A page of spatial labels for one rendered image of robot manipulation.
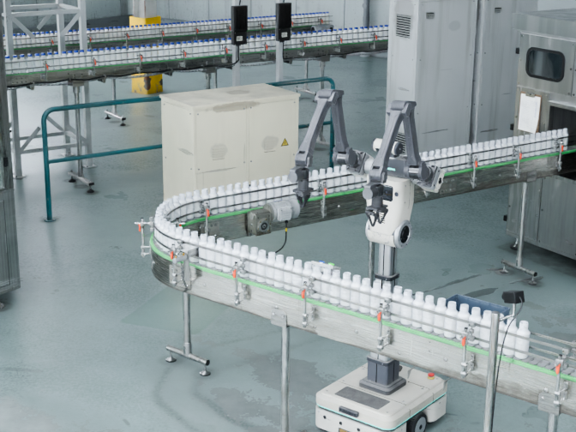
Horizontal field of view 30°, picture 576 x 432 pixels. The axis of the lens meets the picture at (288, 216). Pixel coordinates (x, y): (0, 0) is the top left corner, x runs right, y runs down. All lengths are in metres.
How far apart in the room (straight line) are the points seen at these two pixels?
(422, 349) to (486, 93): 6.99
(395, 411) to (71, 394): 2.03
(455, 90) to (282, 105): 2.55
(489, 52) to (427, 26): 0.95
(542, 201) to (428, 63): 2.72
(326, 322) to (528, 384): 1.10
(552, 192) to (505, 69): 3.28
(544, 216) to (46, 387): 4.32
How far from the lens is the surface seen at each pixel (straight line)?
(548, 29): 8.76
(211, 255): 5.81
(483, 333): 4.93
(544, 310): 8.15
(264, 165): 9.62
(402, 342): 5.15
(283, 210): 6.79
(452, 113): 11.55
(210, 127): 9.25
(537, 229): 9.12
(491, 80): 11.86
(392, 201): 5.73
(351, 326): 5.30
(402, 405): 6.03
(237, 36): 11.31
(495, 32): 11.80
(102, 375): 6.99
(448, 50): 11.37
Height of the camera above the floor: 3.01
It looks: 17 degrees down
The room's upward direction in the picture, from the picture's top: 1 degrees clockwise
